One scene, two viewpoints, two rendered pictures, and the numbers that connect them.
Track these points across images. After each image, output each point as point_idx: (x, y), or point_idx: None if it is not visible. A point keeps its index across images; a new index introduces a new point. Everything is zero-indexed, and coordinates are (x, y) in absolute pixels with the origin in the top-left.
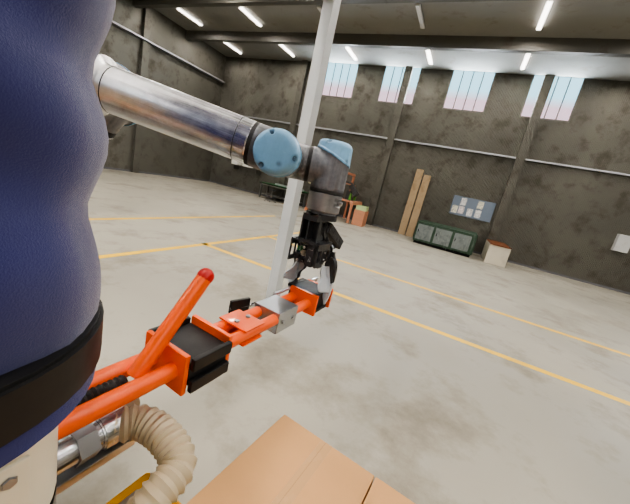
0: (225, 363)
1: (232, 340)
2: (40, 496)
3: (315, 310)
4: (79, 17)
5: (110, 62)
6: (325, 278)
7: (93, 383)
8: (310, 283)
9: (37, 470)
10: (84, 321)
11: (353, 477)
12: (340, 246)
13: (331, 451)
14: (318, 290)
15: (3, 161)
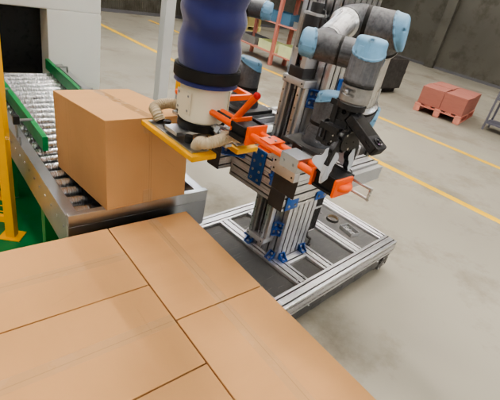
0: (241, 137)
1: (254, 136)
2: (195, 114)
3: (310, 179)
4: (206, 1)
5: (345, 10)
6: (325, 158)
7: (228, 114)
8: (341, 173)
9: (195, 105)
10: (201, 68)
11: None
12: (368, 151)
13: None
14: (312, 159)
15: (193, 27)
